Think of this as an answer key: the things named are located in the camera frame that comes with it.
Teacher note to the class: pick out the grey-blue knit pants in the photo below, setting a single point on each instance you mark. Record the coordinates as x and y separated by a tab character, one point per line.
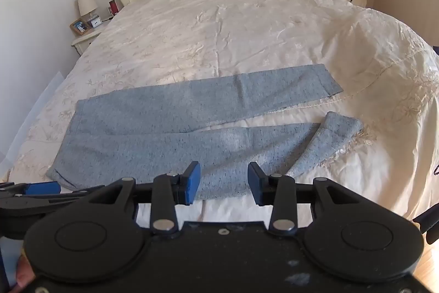
154	142

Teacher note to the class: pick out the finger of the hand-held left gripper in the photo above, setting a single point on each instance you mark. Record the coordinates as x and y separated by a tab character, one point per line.
68	198
41	188

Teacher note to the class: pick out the small white clock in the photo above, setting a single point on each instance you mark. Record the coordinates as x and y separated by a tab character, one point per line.
96	21

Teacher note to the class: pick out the red box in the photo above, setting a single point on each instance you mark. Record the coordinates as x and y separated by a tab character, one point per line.
113	6

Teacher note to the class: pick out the wooden photo frame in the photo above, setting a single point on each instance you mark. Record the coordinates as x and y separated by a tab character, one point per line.
79	26

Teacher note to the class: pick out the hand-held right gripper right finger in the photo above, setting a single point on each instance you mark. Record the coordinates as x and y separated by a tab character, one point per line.
256	186

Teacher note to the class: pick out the cream embroidered bedspread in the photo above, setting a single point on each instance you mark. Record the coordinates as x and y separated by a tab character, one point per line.
240	28

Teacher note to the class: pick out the person's left hand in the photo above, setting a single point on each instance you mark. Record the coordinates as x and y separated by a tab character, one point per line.
24	274

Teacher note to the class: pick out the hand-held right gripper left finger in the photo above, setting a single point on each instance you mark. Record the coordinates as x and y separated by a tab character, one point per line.
190	185

